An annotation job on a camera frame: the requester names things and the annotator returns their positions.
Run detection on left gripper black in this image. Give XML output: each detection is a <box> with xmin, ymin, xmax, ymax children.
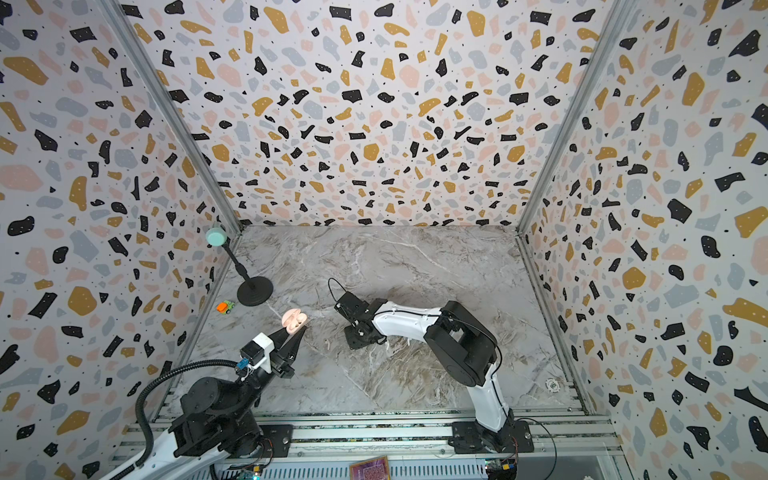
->
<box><xmin>230</xmin><ymin>321</ymin><xmax>308</xmax><ymax>421</ymax></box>

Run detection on pink earbud charging case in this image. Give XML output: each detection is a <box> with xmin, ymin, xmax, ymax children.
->
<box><xmin>281</xmin><ymin>308</ymin><xmax>308</xmax><ymax>334</ymax></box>

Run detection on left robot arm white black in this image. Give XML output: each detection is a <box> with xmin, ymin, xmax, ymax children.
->
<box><xmin>105</xmin><ymin>325</ymin><xmax>306</xmax><ymax>479</ymax></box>

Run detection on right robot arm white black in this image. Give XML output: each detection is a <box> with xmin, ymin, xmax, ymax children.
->
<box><xmin>334</xmin><ymin>291</ymin><xmax>510</xmax><ymax>433</ymax></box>

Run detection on green microphone on black stand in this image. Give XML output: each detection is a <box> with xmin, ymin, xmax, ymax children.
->
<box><xmin>205</xmin><ymin>227</ymin><xmax>274</xmax><ymax>307</ymax></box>

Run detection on small orange green toy car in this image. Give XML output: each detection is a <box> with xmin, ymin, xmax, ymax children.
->
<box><xmin>216</xmin><ymin>301</ymin><xmax>235</xmax><ymax>314</ymax></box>

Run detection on pink circuit board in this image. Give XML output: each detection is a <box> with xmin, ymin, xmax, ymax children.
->
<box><xmin>349</xmin><ymin>456</ymin><xmax>390</xmax><ymax>480</ymax></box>

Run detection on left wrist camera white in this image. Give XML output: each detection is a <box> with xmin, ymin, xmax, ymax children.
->
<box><xmin>235</xmin><ymin>333</ymin><xmax>274</xmax><ymax>378</ymax></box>

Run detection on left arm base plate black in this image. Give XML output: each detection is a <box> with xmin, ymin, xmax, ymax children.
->
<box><xmin>215</xmin><ymin>423</ymin><xmax>294</xmax><ymax>460</ymax></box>

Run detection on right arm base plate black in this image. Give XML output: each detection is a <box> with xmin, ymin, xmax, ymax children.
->
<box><xmin>448</xmin><ymin>420</ymin><xmax>534</xmax><ymax>455</ymax></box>

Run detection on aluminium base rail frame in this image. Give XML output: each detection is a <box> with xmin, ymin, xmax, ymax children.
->
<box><xmin>107</xmin><ymin>410</ymin><xmax>637</xmax><ymax>480</ymax></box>

